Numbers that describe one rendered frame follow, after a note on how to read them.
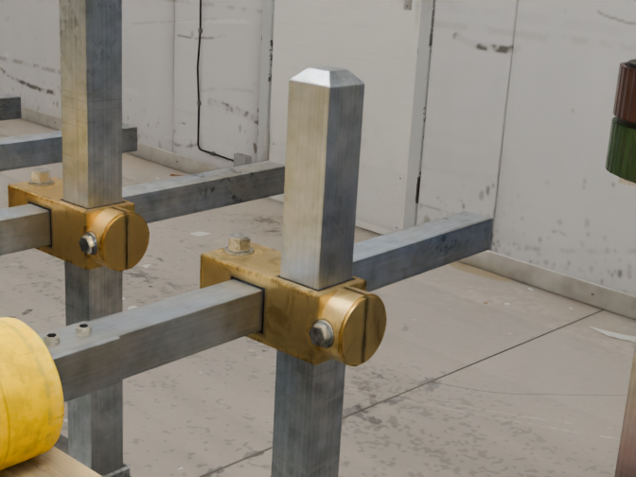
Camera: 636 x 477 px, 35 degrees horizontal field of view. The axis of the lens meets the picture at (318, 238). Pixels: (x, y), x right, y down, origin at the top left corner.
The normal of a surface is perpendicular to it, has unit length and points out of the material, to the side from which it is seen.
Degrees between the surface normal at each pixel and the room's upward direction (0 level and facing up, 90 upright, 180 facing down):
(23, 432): 96
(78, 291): 90
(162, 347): 90
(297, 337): 90
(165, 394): 0
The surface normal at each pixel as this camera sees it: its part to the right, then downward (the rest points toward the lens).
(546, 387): 0.05, -0.95
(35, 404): 0.74, 0.04
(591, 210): -0.71, 0.17
